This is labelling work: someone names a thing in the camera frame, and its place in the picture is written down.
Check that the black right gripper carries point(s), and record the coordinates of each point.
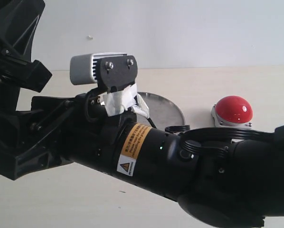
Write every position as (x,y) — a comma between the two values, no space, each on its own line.
(59,131)

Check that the round steel plate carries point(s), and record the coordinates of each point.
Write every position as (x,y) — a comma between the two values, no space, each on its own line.
(163,112)

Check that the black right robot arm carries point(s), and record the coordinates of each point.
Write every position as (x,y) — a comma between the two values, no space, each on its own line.
(224,177)

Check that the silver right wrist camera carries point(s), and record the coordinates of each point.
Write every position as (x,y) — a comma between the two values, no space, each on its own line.
(113,71)

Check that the red dome push button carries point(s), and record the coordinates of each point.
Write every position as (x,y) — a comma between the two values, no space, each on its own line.
(232,111)

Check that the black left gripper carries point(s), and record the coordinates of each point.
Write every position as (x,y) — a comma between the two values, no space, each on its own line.
(18,23)

